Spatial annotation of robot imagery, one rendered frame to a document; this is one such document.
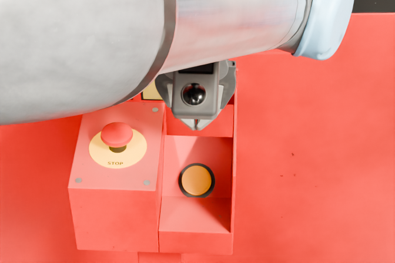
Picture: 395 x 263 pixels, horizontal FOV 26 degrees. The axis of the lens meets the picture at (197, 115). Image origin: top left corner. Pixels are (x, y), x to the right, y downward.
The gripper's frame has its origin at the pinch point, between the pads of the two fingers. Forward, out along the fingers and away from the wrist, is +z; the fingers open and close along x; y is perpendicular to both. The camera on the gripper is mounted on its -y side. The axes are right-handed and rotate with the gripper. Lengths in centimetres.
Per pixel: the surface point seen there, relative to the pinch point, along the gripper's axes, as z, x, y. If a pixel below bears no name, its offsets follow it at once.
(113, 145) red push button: 3.5, 10.0, -0.5
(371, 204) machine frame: 43, -29, 21
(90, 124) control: 6.3, 13.7, 5.2
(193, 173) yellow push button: 10.8, 0.5, 1.4
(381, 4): 1.5, -24.4, 24.6
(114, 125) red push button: 3.1, 10.2, 2.4
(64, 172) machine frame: 34.1, 22.4, 18.6
